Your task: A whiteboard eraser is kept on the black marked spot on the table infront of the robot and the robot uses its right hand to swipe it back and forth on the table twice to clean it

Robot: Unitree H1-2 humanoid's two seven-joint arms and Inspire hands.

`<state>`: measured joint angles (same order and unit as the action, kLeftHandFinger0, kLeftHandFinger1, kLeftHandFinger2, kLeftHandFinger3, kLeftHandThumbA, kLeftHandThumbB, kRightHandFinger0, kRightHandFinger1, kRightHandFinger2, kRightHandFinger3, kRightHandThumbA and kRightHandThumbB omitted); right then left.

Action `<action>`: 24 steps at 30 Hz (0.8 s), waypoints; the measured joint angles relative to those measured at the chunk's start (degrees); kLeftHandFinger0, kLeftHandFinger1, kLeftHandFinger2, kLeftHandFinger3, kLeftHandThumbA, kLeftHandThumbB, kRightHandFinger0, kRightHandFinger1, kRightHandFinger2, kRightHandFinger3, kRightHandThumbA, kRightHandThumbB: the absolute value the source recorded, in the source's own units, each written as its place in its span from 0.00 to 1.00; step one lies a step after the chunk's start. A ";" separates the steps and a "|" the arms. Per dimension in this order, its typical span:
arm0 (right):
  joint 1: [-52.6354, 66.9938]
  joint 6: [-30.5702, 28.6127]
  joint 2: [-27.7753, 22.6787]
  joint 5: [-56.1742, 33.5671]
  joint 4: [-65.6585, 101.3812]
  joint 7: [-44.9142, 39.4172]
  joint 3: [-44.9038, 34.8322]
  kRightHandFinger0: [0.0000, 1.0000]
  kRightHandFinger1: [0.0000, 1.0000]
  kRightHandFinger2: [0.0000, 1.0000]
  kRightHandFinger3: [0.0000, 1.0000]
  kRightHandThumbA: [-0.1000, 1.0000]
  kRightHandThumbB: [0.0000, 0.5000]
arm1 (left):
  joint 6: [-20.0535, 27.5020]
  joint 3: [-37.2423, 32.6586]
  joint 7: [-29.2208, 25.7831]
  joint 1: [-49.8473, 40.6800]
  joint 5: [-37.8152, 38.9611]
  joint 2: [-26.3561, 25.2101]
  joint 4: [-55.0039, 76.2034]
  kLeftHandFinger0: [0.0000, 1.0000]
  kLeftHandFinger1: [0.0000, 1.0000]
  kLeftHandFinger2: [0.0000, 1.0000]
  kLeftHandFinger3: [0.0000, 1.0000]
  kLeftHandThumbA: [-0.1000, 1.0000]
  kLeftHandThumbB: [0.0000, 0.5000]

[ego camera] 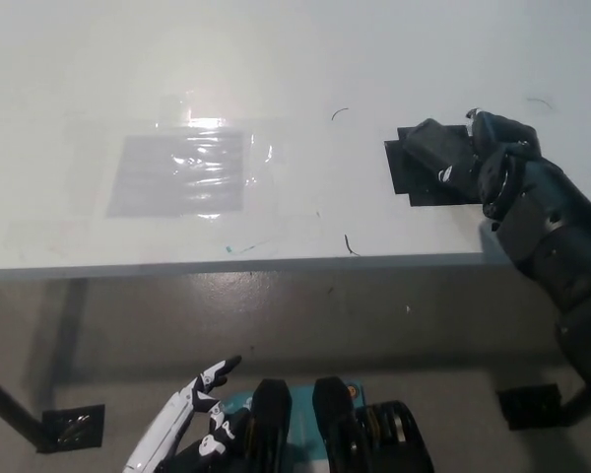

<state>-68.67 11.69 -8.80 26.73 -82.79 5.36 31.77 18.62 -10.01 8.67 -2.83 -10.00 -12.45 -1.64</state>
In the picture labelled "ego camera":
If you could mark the clear plastic film cover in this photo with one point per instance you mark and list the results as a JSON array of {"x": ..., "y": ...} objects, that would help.
[{"x": 261, "y": 162}]

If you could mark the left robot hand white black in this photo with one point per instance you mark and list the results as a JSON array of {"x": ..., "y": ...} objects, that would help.
[{"x": 177, "y": 424}]

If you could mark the dark grey whiteboard eraser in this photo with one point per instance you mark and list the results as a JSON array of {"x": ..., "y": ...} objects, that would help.
[{"x": 436, "y": 148}]

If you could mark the black tape marked spot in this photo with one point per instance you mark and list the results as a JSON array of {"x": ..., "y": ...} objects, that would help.
[{"x": 413, "y": 189}]

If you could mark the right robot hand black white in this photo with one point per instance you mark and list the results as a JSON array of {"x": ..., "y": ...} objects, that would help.
[{"x": 502, "y": 133}]

